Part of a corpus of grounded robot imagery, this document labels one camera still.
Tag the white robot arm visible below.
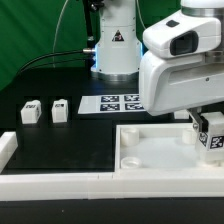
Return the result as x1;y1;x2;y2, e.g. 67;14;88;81
90;0;224;132

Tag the grey cable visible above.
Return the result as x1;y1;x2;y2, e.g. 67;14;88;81
52;0;71;68

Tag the green backdrop curtain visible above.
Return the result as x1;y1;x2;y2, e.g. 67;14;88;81
0;0;224;91

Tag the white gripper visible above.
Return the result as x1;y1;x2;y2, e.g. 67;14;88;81
139;51;224;132

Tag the white U-shaped fence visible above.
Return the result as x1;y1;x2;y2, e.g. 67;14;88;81
0;132;224;201

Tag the white marker sheet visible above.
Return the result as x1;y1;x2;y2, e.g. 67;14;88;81
78;94;144;114

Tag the black cable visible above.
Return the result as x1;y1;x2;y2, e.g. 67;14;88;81
16;48;95;76

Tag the white square tabletop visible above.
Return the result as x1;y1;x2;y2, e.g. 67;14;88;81
115;123;222;171

